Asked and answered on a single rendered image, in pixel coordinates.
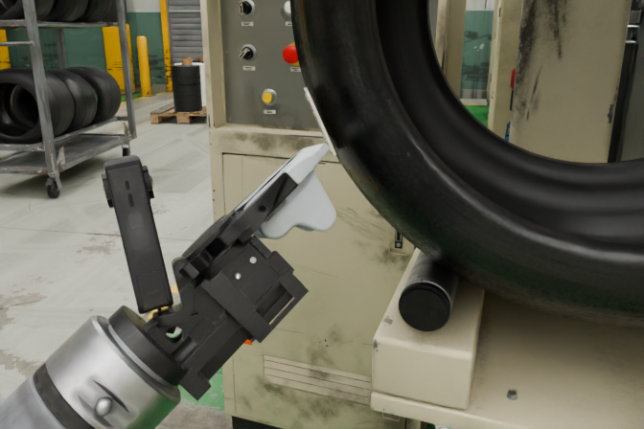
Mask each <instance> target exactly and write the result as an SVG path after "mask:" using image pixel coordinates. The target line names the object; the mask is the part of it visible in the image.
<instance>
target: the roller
mask: <svg viewBox="0 0 644 429"><path fill-rule="evenodd" d="M458 281H459V276H457V275H456V274H454V273H452V272H451V271H449V270H447V268H445V267H444V266H442V265H440V264H439V263H438V262H436V261H435V260H433V259H431V258H430V257H429V256H427V255H426V254H424V253H423V252H422V251H420V253H419V256H418V257H417V259H416V261H415V264H414V266H413V268H412V270H411V273H410V275H409V277H408V279H407V282H406V284H405V286H404V288H403V290H402V294H401V297H400V299H399V311H400V313H401V316H402V318H403V319H404V320H405V321H406V322H407V323H408V324H409V325H410V326H411V327H414V328H416V329H417V330H421V331H433V330H436V329H439V328H441V327H442V326H443V325H444V324H445V323H446V322H447V321H448V319H449V315H450V313H451V309H452V305H453V301H454V297H455V293H456V289H457V284H458Z"/></svg>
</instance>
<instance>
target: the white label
mask: <svg viewBox="0 0 644 429"><path fill-rule="evenodd" d="M304 93H305V96H306V98H307V100H308V102H309V105H310V108H311V111H312V113H313V115H314V117H315V119H316V121H317V123H318V125H319V128H320V130H321V132H322V134H323V137H324V139H325V141H326V143H327V145H328V146H329V147H330V153H331V154H332V155H333V156H335V155H336V153H335V151H334V147H333V145H332V143H331V141H330V138H329V136H328V134H327V131H326V129H325V127H324V125H323V123H322V121H321V119H320V117H319V114H318V112H317V110H316V108H315V105H314V103H313V101H312V98H311V95H310V93H309V90H308V88H307V87H305V88H304Z"/></svg>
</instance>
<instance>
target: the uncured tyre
mask: <svg viewBox="0 0 644 429"><path fill-rule="evenodd" d="M289 1H290V13H291V22H292V29H293V36H294V42H295V47H296V52H297V56H298V60H299V65H300V69H301V72H302V76H303V80H304V83H305V85H306V87H307V88H308V90H309V93H310V96H311V98H312V101H313V103H314V105H315V108H316V110H317V112H318V114H319V117H320V119H321V121H322V123H323V125H324V127H325V129H326V131H327V134H328V136H329V138H330V141H331V143H332V145H333V149H334V151H335V153H336V157H337V159H338V160H339V162H340V163H341V165H342V167H343V168H344V169H345V170H346V172H347V173H348V175H349V176H350V178H351V179H352V180H353V182H354V183H355V184H356V186H357V187H358V189H359V190H360V191H361V193H362V194H363V195H364V196H365V198H366V199H367V200H368V201H369V202H370V204H371V205H372V206H373V207H374V208H375V209H376V210H377V211H378V213H379V214H380V215H381V216H382V217H383V218H384V219H385V220H386V221H387V222H388V223H389V224H390V225H391V226H392V227H393V228H394V229H395V230H397V231H398V232H399V233H400V234H401V235H402V236H403V237H404V238H406V239H407V240H408V241H409V242H410V243H412V244H413V245H414V246H415V247H417V248H418V249H419V250H420V251H422V252H423V253H424V254H426V255H427V256H429V257H430V258H431V259H433V260H435V261H436V262H438V263H439V264H440V265H442V266H444V267H445V268H447V270H449V271H451V272H452V273H454V274H456V275H457V276H459V277H461V278H463V279H464V280H466V281H468V282H471V283H473V284H475V285H476V286H478V287H481V288H483V289H485V290H487V291H489V292H491V293H493V294H495V295H497V296H499V297H502V298H504V299H506V300H509V301H512V302H514V303H517V304H520V305H524V306H527V307H530V308H533V309H535V310H538V311H542V312H545V313H549V314H552V315H556V316H560V317H564V318H567V319H572V320H577V321H581V322H587V323H592V324H597V325H604V326H611V327H626V328H639V329H644V157H643V158H638V159H633V160H628V161H621V162H611V163H579V162H570V161H564V160H558V159H554V158H549V157H545V156H542V155H539V154H536V153H534V152H531V151H528V150H526V149H523V148H521V147H517V146H515V145H513V144H511V143H510V142H508V141H506V140H504V139H503V138H501V137H499V136H498V135H496V134H495V133H493V132H492V131H491V130H490V129H489V128H488V127H486V126H485V125H483V124H482V123H481V122H479V121H478V120H477V119H476V118H475V117H474V116H473V114H472V113H471V112H470V111H469V110H468V109H467V108H466V106H465V105H464V104H463V103H461V101H460V100H459V99H458V97H457V96H456V94H455V93H454V91H453V90H452V88H451V87H450V85H449V82H448V80H447V78H446V76H445V74H444V72H443V70H442V68H441V65H440V63H439V60H438V57H437V55H436V52H435V48H434V44H433V40H432V34H431V29H430V20H429V0H289Z"/></svg>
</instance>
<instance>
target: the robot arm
mask: <svg viewBox="0 0 644 429"><path fill-rule="evenodd" d="M329 149H330V147H329V146H328V145H327V144H325V143H324V144H320V145H316V146H312V147H305V148H303V149H301V150H299V151H298V152H297V153H296V154H295V155H294V156H292V157H291V158H290V159H289V160H288V161H287V162H285V163H284V164H283V165H282V166H281V167H280V168H278V169H277V170H276V171H275V172H274V173H273V174H272V175H270V176H269V177H268V178H267V179H266V180H265V181H264V182H263V183H262V184H261V185H260V186H259V187H258V188H257V189H256V190H254V191H253V192H252V193H251V194H249V195H248V196H247V197H246V198H245V199H244V200H243V201H242V202H241V203H240V204H239V205H238V206H237V207H236V208H235V209H234V210H233V211H231V212H230V213H229V214H226V215H224V216H222V217H221V218H220V219H218V220H217V221H216V222H215V223H214V224H212V225H211V226H210V227H209V228H208V229H207V230H206V231H205V232H204V233H203V234H202V235H201V236H200V237H199V238H198V239H197V240H196V241H195V242H194V243H193V244H192V245H191V246H190V247H189V248H188V249H187V250H186V251H185V252H184V253H183V254H182V257H177V258H174V259H173V260H172V271H173V275H174V279H175V283H176V287H177V291H178V295H179V299H180V304H179V305H173V294H172V291H171V287H170V282H169V279H168V274H167V270H166V266H165V262H164V258H163V254H162V250H161V246H160V242H159V237H158V234H157V230H156V226H155V222H154V217H153V212H152V208H151V205H150V200H151V199H153V198H154V194H153V186H154V182H153V179H152V177H151V176H150V175H149V171H148V167H147V166H142V163H141V162H140V158H139V157H138V156H137V155H129V156H125V157H120V158H114V159H109V160H107V161H106V162H105V163H104V170H105V174H102V180H103V195H104V197H105V198H106V200H107V203H108V206H109V208H113V207H114V211H115V215H116V218H117V222H118V226H119V231H120V235H121V239H122V243H123V247H124V251H125V255H126V263H127V267H128V271H129V275H130V279H131V283H132V287H133V291H134V296H135V300H136V304H137V307H138V312H139V313H140V314H144V313H147V312H149V311H153V310H155V309H157V311H155V312H153V313H152V318H151V319H150V320H149V321H148V322H147V321H145V320H144V319H143V318H142V317H141V316H139V315H138V314H137V313H136V312H134V311H133V310H132V309H130V308H129V307H127V306H125V305H122V306H121V307H120V308H119V309H118V310H117V311H116V312H115V313H113V314H112V315H111V316H110V317H109V318H108V319H107V318H105V317H104V316H100V315H92V316H91V317H90V318H89V319H88V320H87V321H86V322H85V323H84V324H83V325H82V326H81V327H80V328H79V329H78V330H77V331H76V332H75V333H73V334H72V335H71V336H70V337H69V338H68V339H67V340H66V341H65V342H64V343H63V344H62V345H61V346H60V347H59V348H58V349H57V350H55V351H54V352H53V353H52V354H51V355H50V356H49V357H48V358H47V360H46V362H45V363H44V364H43V365H42V366H40V367H39V368H38V369H37V370H36V371H35V372H33V373H32V374H31V375H30V376H29V377H28V378H27V379H26V380H25V381H24V382H23V383H22V384H21V385H20V386H19V387H18V388H16V389H15V390H14V391H13V392H12V393H11V394H10V395H9V396H8V397H7V398H6V399H5V400H4V401H3V402H2V403H1V404H0V429H155V428H156V427H157V426H158V425H159V424H160V423H161V422H162V421H163V420H164V418H165V417H166V416H167V415H168V414H169V413H170V412H171V411H172V410H173V409H174V408H175V407H176V406H177V405H178V404H179V402H180V401H181V397H180V391H179V389H178V388H177V386H178V385H179V384H180V385H181V386H182V387H183V388H184V389H185V390H186V391H187V392H188V393H189V394H190V395H191V396H192V397H194V398H195V399H196V400H197V401H198V400H199V399H200V398H201V397H202V396H203V395H204V394H205V393H206V392H207V391H208V390H209V389H210V388H211V384H210V382H209V380H210V379H211V377H212V376H213V375H214V374H215V373H216V372H217V371H218V370H219V369H220V368H221V367H222V366H223V365H224V364H225V362H226V361H227V360H228V359H229V358H230V357H231V356H232V355H233V354H234V353H235V352H236V351H237V350H238V349H239V348H240V346H241V345H242V344H243V343H244V342H245V341H246V340H247V339H248V340H249V341H250V342H251V343H252V342H253V341H255V340H257V341H258V342H259V343H260V344H261V343H262V341H263V340H264V339H265V337H266V336H267V335H268V334H269V333H270V332H271V331H272V330H273V329H274V328H275V327H276V326H277V325H278V324H279V323H280V322H281V321H282V320H283V319H284V318H285V317H286V316H287V314H288V313H289V312H290V311H291V310H292V309H293V308H294V307H295V306H296V305H297V304H298V302H299V301H300V300H301V299H302V298H303V297H304V296H305V295H306V294H307V293H308V292H309V291H308V289H307V288H306V287H305V286H304V285H303V284H302V283H301V282H300V281H299V280H298V279H297V278H296V277H295V276H294V274H293V271H294V269H293V268H292V267H291V266H290V265H289V264H288V262H287V261H286V260H285V259H284V258H283V257H282V256H281V255H280V254H279V253H278V252H277V251H273V252H271V251H270V250H269V249H268V248H267V247H266V246H265V245H264V244H263V243H262V242H261V241H260V240H259V239H258V237H259V238H270V239H279V238H281V237H283V236H285V235H286V234H287V233H288V232H289V231H290V230H291V229H292V228H293V227H296V228H299V229H301V230H304V231H307V232H311V231H313V230H316V231H318V232H325V231H327V230H329V229H330V228H331V227H332V226H333V225H334V223H335V219H336V212H335V209H334V206H333V204H332V202H331V201H330V199H329V197H328V196H327V194H326V192H325V191H324V189H323V187H322V185H321V183H320V181H319V180H318V178H317V176H316V173H315V170H314V168H315V167H316V165H317V164H318V163H319V162H320V161H321V160H322V158H323V157H324V156H325V155H326V153H327V152H328V151H329ZM252 235H255V236H254V237H252ZM293 297H294V299H293V300H292V301H291V302H290V303H289V305H288V306H287V307H286V308H285V309H284V310H283V311H282V312H281V313H280V314H279V315H278V316H277V317H276V319H275V320H274V321H273V322H272V323H271V324H269V323H270V322H271V321H272V320H273V319H274V318H275V316H276V315H277V314H278V313H279V312H280V311H281V310H282V309H283V308H284V307H285V306H286V305H287V304H288V302H289V301H290V300H291V299H292V298H293ZM162 307H165V308H163V309H161V308H162ZM176 327H179V328H181V331H180V333H179V334H178V335H177V336H174V337H170V336H168V335H167V334H166V333H171V334H174V331H175V329H176Z"/></svg>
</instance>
